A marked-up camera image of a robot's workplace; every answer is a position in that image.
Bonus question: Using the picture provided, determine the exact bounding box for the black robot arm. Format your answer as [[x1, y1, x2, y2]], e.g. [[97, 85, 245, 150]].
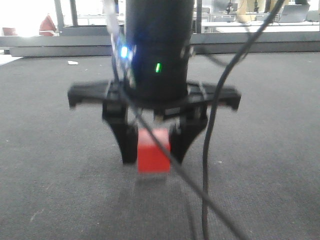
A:
[[67, 0, 216, 165]]

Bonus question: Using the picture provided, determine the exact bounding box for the black cable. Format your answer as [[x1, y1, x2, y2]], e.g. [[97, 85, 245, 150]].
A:
[[109, 44, 251, 240], [201, 0, 286, 240]]

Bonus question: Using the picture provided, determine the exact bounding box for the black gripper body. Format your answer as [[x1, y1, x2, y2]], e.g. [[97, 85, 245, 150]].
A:
[[67, 79, 242, 126]]

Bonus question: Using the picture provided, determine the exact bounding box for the dark grey carpet mat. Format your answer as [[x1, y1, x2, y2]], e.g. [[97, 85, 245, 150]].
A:
[[0, 52, 320, 240]]

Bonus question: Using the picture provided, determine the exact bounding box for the white lab table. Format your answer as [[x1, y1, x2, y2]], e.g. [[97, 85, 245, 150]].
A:
[[201, 21, 320, 34]]

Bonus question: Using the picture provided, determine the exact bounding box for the red magnetic cube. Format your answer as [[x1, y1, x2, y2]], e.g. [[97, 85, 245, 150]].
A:
[[137, 128, 171, 174]]

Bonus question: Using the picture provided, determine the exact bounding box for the red object background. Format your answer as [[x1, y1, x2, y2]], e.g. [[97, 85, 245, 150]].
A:
[[38, 13, 59, 37]]

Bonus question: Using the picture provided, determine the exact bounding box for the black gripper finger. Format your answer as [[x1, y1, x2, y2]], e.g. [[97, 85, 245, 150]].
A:
[[104, 117, 138, 165], [169, 117, 208, 164]]

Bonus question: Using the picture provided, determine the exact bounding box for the dark raised platform edge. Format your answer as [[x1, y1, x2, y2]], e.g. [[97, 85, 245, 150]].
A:
[[0, 31, 320, 57]]

